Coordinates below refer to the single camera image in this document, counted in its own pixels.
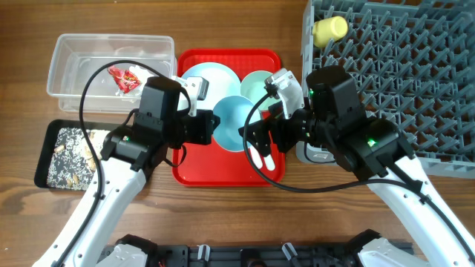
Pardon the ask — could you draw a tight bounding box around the small light blue bowl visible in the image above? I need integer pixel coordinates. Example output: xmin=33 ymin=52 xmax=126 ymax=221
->
xmin=213 ymin=96 xmax=254 ymax=152

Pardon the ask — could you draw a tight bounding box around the yellow plastic cup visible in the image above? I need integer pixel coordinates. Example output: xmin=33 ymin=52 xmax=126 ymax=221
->
xmin=312 ymin=16 xmax=349 ymax=48

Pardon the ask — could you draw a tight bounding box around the food leftovers rice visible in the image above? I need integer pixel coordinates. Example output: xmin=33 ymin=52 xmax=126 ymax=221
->
xmin=46 ymin=128 xmax=96 ymax=191

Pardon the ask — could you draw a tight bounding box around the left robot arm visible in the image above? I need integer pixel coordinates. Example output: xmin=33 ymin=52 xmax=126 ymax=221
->
xmin=35 ymin=76 xmax=220 ymax=266

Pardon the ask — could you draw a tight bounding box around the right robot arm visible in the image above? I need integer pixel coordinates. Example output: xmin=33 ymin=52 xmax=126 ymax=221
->
xmin=239 ymin=65 xmax=474 ymax=266

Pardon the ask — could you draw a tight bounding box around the grey dishwasher rack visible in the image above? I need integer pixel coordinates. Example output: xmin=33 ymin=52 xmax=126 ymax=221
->
xmin=301 ymin=0 xmax=474 ymax=179

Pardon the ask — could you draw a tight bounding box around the black waste tray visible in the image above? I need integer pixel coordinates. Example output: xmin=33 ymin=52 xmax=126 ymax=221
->
xmin=33 ymin=119 xmax=119 ymax=191

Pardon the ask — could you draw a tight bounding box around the white plastic fork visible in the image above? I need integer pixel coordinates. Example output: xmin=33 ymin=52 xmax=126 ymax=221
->
xmin=249 ymin=146 xmax=263 ymax=169

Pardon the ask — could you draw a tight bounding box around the white plastic spoon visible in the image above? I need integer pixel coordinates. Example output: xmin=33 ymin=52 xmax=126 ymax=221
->
xmin=263 ymin=154 xmax=275 ymax=171

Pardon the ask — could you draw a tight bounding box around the mint green bowl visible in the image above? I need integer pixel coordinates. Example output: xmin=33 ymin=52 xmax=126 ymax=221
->
xmin=240 ymin=70 xmax=272 ymax=105

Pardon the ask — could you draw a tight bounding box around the large light blue plate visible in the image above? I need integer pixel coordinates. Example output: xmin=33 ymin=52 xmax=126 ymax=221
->
xmin=181 ymin=62 xmax=240 ymax=110

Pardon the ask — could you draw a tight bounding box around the crumpled white tissue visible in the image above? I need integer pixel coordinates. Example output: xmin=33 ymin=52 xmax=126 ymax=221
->
xmin=116 ymin=65 xmax=154 ymax=102

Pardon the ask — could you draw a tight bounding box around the red snack wrapper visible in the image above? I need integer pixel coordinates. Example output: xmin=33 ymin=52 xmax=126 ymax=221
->
xmin=108 ymin=66 xmax=142 ymax=93

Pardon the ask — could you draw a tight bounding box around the clear plastic bin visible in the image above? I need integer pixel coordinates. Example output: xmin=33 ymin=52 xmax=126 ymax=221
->
xmin=47 ymin=33 xmax=177 ymax=113

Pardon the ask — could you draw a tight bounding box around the left black cable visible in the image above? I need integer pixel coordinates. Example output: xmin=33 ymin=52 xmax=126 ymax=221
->
xmin=51 ymin=59 xmax=194 ymax=267

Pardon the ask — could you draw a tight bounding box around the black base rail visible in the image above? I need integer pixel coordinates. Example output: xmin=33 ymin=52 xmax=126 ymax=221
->
xmin=156 ymin=243 xmax=359 ymax=267

